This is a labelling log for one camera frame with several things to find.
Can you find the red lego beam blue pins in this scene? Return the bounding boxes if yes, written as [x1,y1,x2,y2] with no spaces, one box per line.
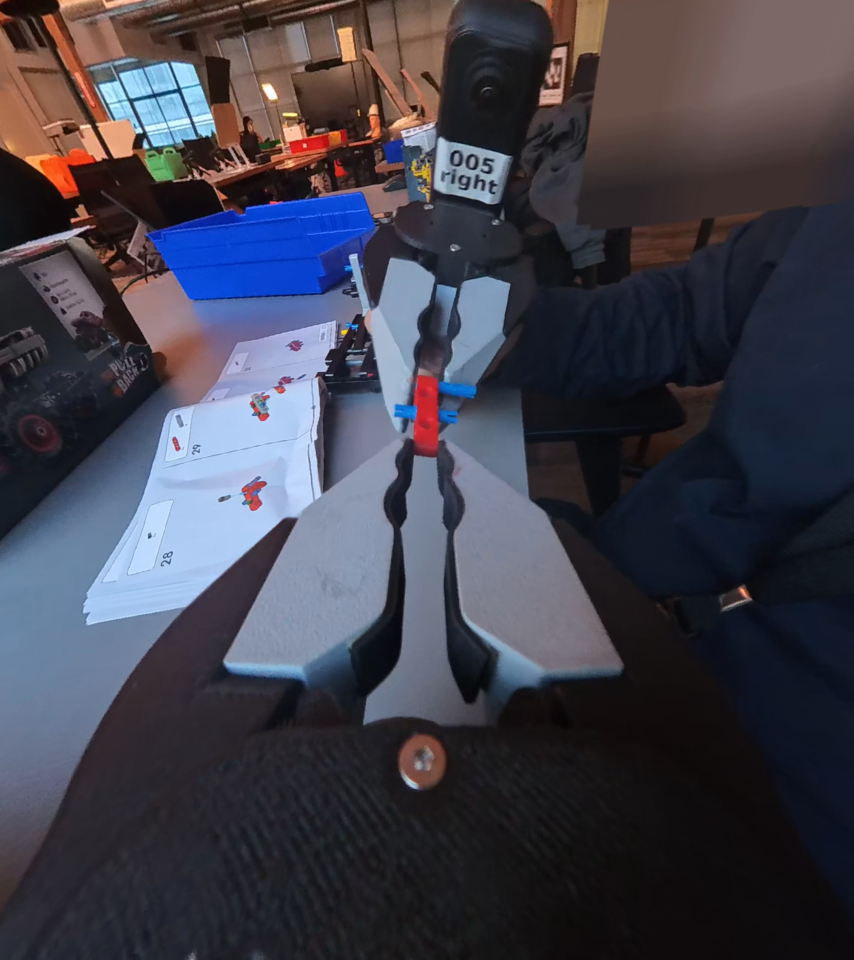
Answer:
[394,375,478,459]

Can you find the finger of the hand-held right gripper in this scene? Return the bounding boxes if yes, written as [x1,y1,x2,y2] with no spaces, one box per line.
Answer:
[438,277,512,423]
[369,257,437,435]

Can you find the blue plastic bin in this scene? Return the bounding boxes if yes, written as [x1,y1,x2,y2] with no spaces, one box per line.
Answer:
[148,191,377,301]

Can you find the person's right forearm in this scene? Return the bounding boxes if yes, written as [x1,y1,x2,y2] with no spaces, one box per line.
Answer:
[502,206,811,402]

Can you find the grey jacket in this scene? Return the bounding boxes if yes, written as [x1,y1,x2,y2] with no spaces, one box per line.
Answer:
[523,90,610,271]

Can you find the orange bins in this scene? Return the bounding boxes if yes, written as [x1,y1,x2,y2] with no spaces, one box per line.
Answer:
[25,150,98,200]

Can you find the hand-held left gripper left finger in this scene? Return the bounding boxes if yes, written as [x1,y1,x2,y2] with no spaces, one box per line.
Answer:
[223,438,409,706]

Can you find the black strap with metal buckle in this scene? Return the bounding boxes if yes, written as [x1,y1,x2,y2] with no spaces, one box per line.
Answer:
[659,517,854,639]

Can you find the black lego assembly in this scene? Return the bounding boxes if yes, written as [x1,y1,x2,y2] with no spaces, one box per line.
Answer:
[319,313,385,393]

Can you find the dark wall screen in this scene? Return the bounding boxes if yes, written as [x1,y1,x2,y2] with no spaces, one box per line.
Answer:
[292,67,370,130]

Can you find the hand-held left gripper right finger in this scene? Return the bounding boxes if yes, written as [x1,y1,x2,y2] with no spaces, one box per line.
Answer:
[436,438,625,706]

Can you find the green bins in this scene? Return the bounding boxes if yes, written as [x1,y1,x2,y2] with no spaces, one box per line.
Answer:
[143,146,190,183]

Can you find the black pole stand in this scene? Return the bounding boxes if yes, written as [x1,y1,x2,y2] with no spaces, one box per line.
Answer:
[0,0,115,160]

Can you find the lego instruction booklet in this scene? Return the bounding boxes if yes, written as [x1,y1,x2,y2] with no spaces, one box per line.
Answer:
[84,321,340,626]

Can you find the black lego set box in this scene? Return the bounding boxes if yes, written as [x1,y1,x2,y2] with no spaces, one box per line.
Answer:
[0,236,163,594]

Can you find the large paned window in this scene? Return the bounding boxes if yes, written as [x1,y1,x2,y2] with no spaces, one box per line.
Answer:
[88,60,216,151]

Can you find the printed lego booklet standing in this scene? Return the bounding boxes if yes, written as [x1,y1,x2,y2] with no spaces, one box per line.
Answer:
[400,123,440,204]

